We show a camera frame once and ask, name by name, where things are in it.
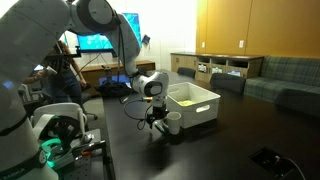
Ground wooden cabinet shelf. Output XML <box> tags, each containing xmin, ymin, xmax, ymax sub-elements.
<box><xmin>171</xmin><ymin>52</ymin><xmax>264</xmax><ymax>82</ymax></box>

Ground table cable port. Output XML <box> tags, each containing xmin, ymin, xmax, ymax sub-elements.
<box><xmin>249</xmin><ymin>147</ymin><xmax>296</xmax><ymax>179</ymax></box>

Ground white plastic container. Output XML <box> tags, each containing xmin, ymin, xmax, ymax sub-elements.
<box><xmin>167</xmin><ymin>82</ymin><xmax>220</xmax><ymax>129</ymax></box>

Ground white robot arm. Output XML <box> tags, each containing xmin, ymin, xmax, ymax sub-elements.
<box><xmin>0</xmin><ymin>0</ymin><xmax>169</xmax><ymax>180</ymax></box>

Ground white VR headset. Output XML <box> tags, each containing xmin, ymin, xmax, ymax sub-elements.
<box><xmin>31</xmin><ymin>103</ymin><xmax>87</xmax><ymax>170</ymax></box>

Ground green plaid sofa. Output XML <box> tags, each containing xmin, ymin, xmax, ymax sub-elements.
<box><xmin>244</xmin><ymin>56</ymin><xmax>320</xmax><ymax>117</ymax></box>

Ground black bag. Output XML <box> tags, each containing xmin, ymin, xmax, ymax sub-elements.
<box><xmin>95</xmin><ymin>81</ymin><xmax>132</xmax><ymax>97</ymax></box>

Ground white mug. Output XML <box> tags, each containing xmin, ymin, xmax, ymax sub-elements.
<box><xmin>164</xmin><ymin>112</ymin><xmax>181</xmax><ymax>135</ymax></box>

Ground standing person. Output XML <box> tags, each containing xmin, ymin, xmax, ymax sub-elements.
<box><xmin>23</xmin><ymin>40</ymin><xmax>87</xmax><ymax>106</ymax></box>

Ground wall monitor screen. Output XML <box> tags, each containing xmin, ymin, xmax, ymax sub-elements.
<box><xmin>77</xmin><ymin>13</ymin><xmax>142</xmax><ymax>52</ymax></box>

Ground yellow towel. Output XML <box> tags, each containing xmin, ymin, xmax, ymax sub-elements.
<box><xmin>178</xmin><ymin>100</ymin><xmax>195</xmax><ymax>106</ymax></box>

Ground black office chair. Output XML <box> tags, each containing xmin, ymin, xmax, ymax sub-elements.
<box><xmin>210</xmin><ymin>73</ymin><xmax>246</xmax><ymax>94</ymax></box>

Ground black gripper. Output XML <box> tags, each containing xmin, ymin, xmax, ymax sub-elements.
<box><xmin>146</xmin><ymin>106</ymin><xmax>169</xmax><ymax>127</ymax></box>

